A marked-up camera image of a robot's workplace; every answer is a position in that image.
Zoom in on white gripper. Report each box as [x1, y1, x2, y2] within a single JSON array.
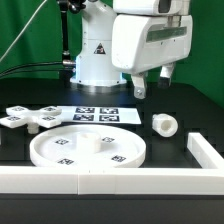
[[111, 15, 193, 99]]

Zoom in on white round table top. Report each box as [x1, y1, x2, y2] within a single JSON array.
[[30, 125, 146, 169]]

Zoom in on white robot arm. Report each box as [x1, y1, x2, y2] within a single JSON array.
[[70, 0, 193, 99]]

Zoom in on white marker sheet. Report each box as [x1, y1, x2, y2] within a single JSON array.
[[58, 106, 141, 124]]

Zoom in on white obstacle fence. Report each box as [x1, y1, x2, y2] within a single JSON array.
[[0, 133, 224, 195]]

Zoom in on white cross table base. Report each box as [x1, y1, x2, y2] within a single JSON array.
[[0, 106, 62, 134]]

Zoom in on black camera stand pole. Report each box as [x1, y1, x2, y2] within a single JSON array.
[[56, 0, 86, 83]]

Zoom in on grey diagonal cable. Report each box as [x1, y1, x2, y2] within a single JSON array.
[[0, 0, 48, 63]]

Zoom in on black cables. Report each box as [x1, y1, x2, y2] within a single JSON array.
[[0, 61, 66, 80]]

